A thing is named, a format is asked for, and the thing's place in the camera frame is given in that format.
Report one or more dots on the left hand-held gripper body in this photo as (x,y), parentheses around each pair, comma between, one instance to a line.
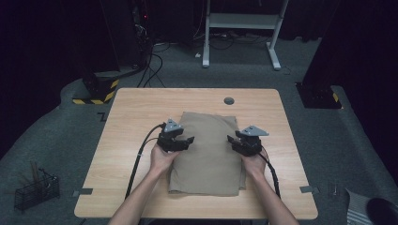
(167,140)

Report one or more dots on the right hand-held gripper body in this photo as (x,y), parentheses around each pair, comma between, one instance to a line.
(252,143)

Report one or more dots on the beige shorts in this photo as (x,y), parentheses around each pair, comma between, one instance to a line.
(208,159)

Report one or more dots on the person's right hand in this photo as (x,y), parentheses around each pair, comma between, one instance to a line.
(256,164)

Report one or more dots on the person's left hand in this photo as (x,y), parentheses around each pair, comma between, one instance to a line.
(161,161)

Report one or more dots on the grey round table grommet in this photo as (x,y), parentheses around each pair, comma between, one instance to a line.
(229,101)

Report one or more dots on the grey tape strip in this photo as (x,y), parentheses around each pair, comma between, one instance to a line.
(308,189)
(83,192)

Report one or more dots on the black yellow striped stand base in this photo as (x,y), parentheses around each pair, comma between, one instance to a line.
(100,87)

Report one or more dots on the black equipment rack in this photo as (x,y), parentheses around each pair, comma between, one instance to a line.
(140,31)

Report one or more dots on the dark round object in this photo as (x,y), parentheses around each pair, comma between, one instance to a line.
(383,212)

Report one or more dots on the white metal stand frame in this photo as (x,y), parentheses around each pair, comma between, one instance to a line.
(241,21)

